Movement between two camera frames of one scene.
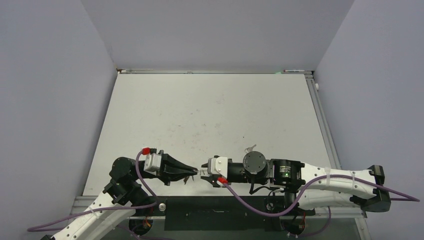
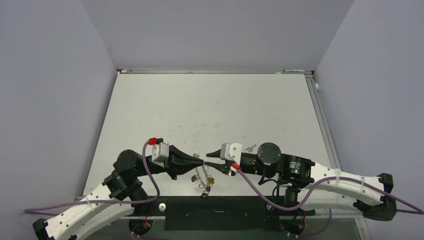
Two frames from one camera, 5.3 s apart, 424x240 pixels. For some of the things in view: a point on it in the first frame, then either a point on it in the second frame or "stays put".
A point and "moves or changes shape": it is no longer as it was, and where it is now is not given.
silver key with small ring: x=249 y=149 stays put
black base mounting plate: x=224 y=213 stays put
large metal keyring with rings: x=200 y=171 moves or changes shape
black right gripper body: x=215 y=182 → x=231 y=172
